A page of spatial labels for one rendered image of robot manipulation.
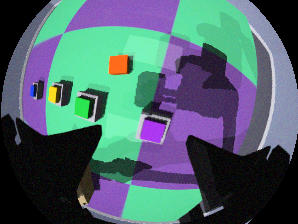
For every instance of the purple button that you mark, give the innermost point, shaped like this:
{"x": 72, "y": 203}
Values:
{"x": 152, "y": 127}

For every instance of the blue button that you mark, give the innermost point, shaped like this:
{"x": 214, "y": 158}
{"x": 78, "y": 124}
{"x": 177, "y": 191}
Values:
{"x": 37, "y": 90}

